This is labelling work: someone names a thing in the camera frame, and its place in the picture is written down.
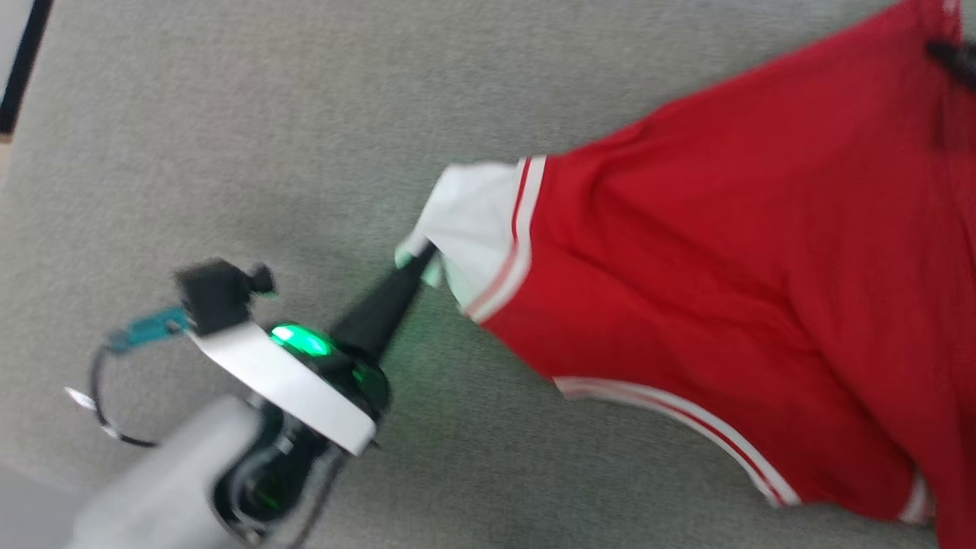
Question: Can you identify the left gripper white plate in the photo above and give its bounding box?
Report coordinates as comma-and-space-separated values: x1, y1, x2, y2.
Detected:
186, 242, 440, 458

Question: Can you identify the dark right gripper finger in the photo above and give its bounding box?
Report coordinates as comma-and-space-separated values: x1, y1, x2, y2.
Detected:
925, 40, 976, 89

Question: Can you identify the red and white garment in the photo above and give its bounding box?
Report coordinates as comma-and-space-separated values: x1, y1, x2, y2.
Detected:
394, 0, 976, 549

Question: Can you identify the black cable with teal plug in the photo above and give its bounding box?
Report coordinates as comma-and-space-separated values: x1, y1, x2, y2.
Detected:
64, 305, 193, 450

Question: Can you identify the black frame strip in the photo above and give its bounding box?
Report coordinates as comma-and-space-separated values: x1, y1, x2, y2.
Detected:
0, 0, 56, 136

